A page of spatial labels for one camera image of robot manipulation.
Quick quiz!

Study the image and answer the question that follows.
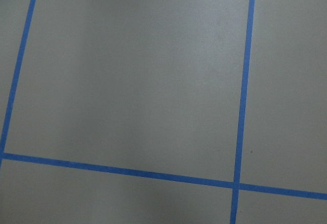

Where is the brown paper table mat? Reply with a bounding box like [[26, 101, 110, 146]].
[[1, 0, 326, 223]]

